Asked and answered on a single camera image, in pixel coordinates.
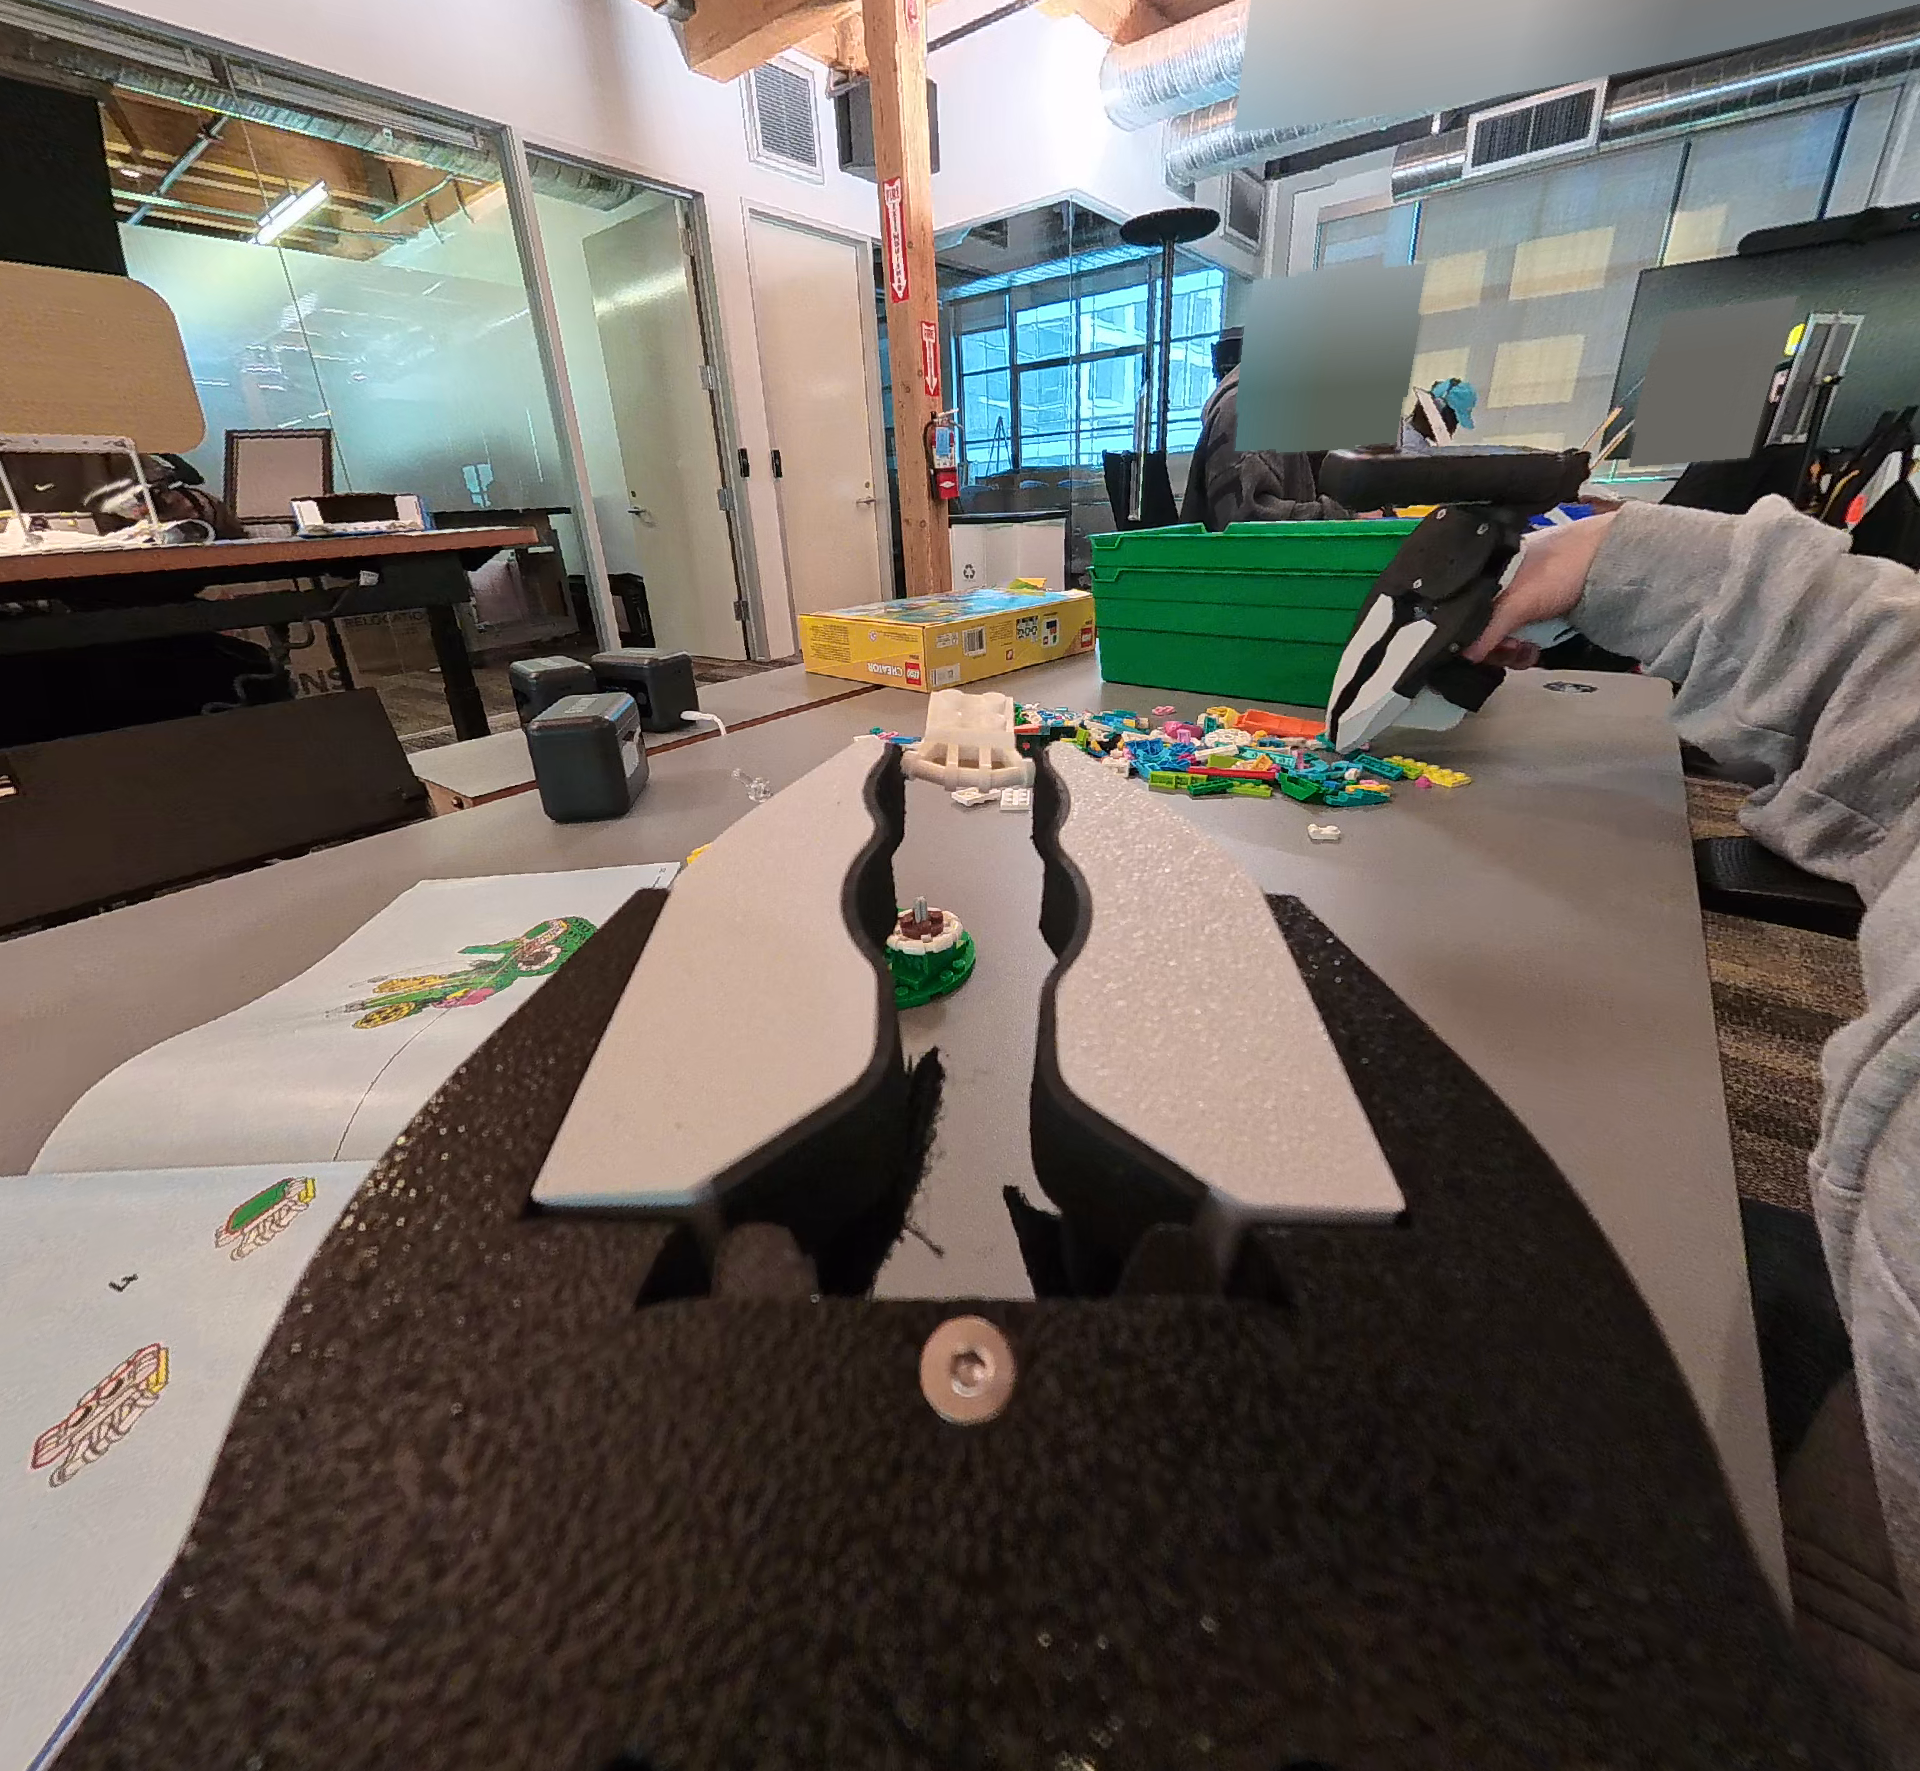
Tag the large white ribbed lego piece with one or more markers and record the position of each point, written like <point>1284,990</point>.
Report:
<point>967,738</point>

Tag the black monitor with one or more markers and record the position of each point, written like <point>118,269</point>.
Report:
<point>57,173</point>

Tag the person's right hand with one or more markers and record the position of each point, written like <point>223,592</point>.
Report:
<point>1544,586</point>

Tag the person's grey hoodie torso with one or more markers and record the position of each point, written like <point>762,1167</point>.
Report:
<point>1874,1126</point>

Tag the small clear plastic piece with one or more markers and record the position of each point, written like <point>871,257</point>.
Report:
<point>752,784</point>

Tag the shallow cardboard tray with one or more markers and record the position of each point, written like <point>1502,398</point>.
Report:
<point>356,518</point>

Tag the white door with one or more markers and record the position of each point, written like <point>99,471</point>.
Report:
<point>816,436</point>

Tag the black flat case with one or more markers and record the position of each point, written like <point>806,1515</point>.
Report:
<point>195,796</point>

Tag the person's right forearm grey sleeve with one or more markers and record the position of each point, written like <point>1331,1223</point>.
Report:
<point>1769,675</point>

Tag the stack of green plastic bins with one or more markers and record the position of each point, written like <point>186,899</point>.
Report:
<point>1199,632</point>

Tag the yellow lego box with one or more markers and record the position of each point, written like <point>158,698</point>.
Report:
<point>944,639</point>

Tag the white wall vent grille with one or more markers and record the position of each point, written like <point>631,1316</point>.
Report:
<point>781,119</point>

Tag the silver ceiling duct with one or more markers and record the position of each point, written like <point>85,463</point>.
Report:
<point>1185,61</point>
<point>1319,149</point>

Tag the black soundbar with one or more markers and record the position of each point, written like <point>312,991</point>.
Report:
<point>1829,232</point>

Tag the light wood panel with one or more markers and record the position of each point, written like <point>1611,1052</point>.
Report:
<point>89,354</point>

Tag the dark picture frame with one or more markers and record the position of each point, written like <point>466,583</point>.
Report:
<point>279,473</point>

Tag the red fire extinguisher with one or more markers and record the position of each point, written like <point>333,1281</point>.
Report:
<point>944,459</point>

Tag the white duct vent grille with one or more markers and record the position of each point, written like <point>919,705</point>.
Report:
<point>1529,126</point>

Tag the black wall speaker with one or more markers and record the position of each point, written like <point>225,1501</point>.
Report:
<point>855,129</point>

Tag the open lego instruction booklet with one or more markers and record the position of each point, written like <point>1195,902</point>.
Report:
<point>225,1051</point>

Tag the pile of colourful lego pieces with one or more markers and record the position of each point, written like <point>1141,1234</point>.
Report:
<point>1244,766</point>

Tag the short red post sign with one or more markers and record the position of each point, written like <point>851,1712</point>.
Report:
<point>930,358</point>

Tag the black floor lamp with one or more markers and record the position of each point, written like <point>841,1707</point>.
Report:
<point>1172,224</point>

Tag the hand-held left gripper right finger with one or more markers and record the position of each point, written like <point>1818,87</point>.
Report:
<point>1199,1021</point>

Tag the green round lego base assembly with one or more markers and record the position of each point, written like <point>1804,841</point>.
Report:
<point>930,969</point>

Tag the white recycling bin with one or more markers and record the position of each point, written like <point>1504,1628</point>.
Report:
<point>1012,553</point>

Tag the large black television screen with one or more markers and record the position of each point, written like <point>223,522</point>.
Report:
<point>1694,279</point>

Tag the brown desk with black legs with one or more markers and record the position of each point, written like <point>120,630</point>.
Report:
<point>270,559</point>

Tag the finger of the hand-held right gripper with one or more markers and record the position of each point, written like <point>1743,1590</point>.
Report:
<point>1410,698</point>
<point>1357,668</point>

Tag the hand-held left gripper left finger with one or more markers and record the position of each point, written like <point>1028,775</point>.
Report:
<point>719,1005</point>

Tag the wooden support post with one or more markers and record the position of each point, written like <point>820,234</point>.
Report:
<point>907,450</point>

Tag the long red post sign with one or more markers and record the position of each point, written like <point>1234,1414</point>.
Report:
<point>893,241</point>

